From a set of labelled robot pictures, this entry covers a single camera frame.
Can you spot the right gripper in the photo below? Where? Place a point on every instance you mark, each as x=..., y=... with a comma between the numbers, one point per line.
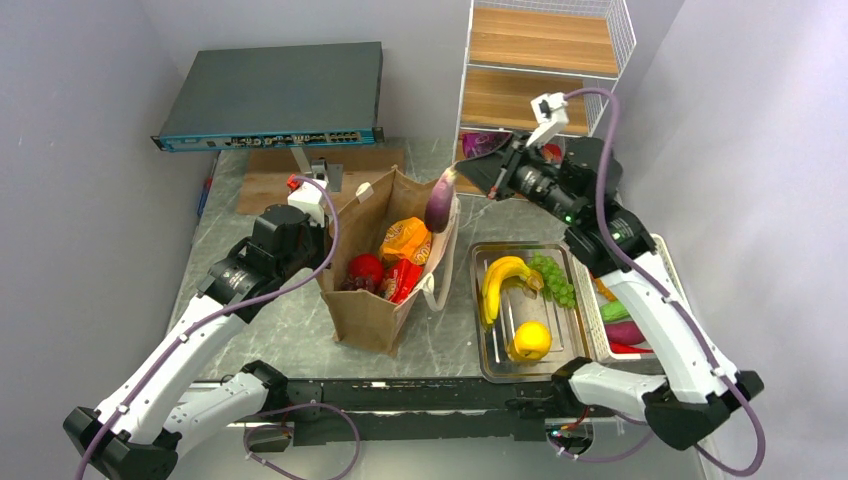
x=487, y=169

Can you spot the purple eggplant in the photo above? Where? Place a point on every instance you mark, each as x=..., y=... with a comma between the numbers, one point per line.
x=624, y=333
x=439, y=205

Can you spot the orange snack bag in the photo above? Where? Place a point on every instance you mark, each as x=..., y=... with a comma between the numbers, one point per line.
x=407, y=239

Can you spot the brown burlap grocery bag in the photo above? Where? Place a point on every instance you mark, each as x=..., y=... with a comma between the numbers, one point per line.
x=364, y=320

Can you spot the red snack bag shelf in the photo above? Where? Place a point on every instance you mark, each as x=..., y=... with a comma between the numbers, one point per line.
x=552, y=154
x=399, y=281

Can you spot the red apple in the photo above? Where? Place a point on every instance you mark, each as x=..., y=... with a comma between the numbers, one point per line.
x=366, y=267

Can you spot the purple grapes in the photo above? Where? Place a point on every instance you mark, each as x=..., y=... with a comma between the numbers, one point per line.
x=355, y=283

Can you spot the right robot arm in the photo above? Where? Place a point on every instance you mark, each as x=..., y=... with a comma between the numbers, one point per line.
x=699, y=388

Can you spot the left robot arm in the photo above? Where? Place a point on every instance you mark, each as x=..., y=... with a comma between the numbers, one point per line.
x=255, y=272

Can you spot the yellow banana bunch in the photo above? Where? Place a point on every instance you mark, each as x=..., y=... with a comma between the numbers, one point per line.
x=500, y=270

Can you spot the green grapes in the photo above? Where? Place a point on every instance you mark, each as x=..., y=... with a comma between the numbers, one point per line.
x=557, y=288

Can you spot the orange carrot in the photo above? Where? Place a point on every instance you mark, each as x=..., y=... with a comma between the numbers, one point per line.
x=603, y=290

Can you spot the white plastic basket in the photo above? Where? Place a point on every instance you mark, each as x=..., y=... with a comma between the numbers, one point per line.
x=589, y=303

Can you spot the yellow lemon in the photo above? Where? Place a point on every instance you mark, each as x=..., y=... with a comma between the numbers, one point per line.
x=531, y=342

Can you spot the green leafy vegetable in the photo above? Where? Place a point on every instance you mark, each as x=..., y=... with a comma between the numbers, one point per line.
x=612, y=312

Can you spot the stainless steel tray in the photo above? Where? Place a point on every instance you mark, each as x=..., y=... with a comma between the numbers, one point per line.
x=520, y=305

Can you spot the wooden base board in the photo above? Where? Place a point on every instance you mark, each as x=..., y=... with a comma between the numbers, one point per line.
x=268, y=171

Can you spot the red chili pepper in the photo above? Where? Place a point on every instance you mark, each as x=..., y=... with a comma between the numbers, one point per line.
x=622, y=349

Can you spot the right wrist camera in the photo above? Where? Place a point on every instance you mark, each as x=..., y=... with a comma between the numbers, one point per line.
x=550, y=112

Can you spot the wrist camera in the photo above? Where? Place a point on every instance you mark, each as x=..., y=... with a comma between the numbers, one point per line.
x=308, y=198
x=550, y=112

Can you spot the white wire shelf rack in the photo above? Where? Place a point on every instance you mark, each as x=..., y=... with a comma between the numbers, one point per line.
x=517, y=50

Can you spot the metal switch stand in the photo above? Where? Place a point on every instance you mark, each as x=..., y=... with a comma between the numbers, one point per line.
x=319, y=169

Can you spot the grey network switch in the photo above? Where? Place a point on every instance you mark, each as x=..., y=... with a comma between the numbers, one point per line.
x=277, y=97

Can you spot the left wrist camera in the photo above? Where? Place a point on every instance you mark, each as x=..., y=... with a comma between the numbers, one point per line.
x=308, y=198

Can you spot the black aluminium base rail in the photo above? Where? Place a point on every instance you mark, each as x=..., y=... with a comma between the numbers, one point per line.
x=398, y=409

